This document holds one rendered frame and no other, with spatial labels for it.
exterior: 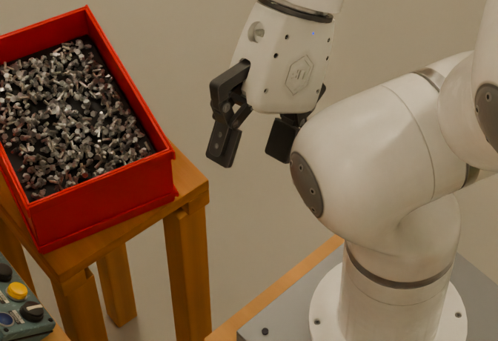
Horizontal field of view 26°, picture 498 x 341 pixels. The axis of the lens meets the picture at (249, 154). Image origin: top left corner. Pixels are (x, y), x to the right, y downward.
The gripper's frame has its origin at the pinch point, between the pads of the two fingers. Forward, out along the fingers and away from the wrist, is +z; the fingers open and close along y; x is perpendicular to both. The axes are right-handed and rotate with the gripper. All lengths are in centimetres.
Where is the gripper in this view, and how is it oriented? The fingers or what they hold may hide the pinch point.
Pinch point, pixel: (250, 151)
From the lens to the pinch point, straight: 108.6
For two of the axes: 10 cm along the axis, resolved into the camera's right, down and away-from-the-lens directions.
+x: -7.1, -4.0, 5.8
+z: -2.9, 9.2, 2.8
